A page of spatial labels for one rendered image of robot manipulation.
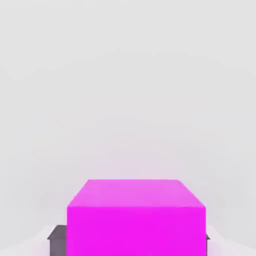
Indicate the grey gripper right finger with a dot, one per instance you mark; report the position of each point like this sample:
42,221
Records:
218,247

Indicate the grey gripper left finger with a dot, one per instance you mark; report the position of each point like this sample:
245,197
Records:
58,243

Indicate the small magenta cube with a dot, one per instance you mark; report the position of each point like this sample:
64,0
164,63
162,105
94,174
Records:
136,224

